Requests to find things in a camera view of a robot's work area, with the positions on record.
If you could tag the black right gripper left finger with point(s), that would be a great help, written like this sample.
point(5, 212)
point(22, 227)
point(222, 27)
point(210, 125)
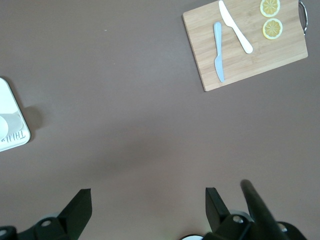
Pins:
point(75, 215)

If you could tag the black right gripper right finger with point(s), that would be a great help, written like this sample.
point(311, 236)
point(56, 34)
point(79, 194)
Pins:
point(217, 215)

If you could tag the white plastic cup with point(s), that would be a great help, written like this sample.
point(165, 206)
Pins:
point(12, 122)

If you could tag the cream bear print tray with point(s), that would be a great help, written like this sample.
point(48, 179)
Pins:
point(10, 100)

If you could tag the brown table cover sheet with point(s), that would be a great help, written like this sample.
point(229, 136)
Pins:
point(125, 75)

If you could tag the grey plastic knife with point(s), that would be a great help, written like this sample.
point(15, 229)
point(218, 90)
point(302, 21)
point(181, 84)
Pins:
point(218, 50)

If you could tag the bamboo cutting board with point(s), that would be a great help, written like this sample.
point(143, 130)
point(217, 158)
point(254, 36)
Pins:
point(270, 55)

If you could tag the white plastic knife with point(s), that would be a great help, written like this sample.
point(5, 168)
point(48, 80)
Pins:
point(233, 27)

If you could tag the yellow lemon slice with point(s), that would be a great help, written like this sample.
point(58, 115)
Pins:
point(270, 7)
point(272, 28)

